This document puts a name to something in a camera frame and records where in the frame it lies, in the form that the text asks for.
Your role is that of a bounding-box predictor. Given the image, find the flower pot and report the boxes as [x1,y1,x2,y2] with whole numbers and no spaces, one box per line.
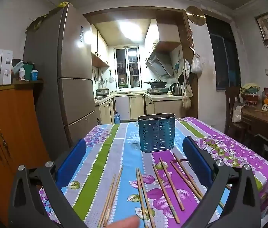
[240,83,261,105]

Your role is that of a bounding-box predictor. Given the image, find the colourful floral tablecloth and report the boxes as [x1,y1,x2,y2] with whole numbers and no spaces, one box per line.
[39,117,268,228]

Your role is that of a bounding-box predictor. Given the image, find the steel electric kettle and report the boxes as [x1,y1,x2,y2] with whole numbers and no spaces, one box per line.
[170,83,182,97]

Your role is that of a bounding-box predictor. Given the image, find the grey three-door refrigerator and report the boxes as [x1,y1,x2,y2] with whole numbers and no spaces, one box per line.
[24,3,96,148]

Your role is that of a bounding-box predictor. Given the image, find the black wok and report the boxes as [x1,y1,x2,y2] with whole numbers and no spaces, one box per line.
[142,79,168,87]

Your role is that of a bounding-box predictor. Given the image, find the steel range hood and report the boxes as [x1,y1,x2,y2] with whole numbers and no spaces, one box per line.
[145,52,175,78]

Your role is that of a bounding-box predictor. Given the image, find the blue perforated utensil holder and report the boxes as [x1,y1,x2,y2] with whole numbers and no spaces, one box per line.
[137,114,176,152]

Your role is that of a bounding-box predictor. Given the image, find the barred kitchen window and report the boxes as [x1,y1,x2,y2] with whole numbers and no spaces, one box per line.
[114,47,140,89]

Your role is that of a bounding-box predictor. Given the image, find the dark window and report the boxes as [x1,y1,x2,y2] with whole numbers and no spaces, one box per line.
[205,14,241,92]

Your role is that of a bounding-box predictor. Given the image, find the kitchen wall cabinets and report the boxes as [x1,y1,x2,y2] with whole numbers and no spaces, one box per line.
[91,25,111,67]

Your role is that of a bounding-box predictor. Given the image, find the pale blue tissue pack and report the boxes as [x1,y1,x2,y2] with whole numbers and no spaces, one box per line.
[12,60,25,75]

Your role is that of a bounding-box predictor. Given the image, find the wooden chair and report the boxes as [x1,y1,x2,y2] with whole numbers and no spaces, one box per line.
[225,87,246,136]

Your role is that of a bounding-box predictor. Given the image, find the orange wooden cabinet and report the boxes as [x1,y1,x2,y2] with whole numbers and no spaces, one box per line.
[0,81,51,226]

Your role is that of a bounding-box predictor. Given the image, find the kitchen base cabinets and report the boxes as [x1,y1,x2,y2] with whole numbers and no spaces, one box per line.
[95,93,184,125]

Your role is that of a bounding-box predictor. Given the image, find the gas stove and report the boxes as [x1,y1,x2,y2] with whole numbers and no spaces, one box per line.
[147,87,169,94]

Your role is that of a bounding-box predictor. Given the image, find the set of wooden chopsticks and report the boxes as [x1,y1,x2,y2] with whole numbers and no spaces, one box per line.
[97,152,204,228]

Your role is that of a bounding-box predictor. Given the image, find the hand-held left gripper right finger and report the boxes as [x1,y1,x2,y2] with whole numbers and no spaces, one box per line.
[182,136,262,228]

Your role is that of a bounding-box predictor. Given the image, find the gold round wall clock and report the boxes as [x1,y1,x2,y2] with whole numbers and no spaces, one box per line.
[186,6,206,26]

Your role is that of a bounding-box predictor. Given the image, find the wooden side table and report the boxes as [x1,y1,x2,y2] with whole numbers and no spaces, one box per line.
[241,104,268,148]

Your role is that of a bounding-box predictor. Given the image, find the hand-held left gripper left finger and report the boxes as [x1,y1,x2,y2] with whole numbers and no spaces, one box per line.
[8,138,88,228]

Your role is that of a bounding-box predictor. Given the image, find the hanging white plastic bag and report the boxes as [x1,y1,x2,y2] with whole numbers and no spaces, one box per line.
[190,52,203,74]

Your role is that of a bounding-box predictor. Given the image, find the hanging beige cloth bag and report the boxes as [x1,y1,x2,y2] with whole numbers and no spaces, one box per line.
[182,84,192,111]

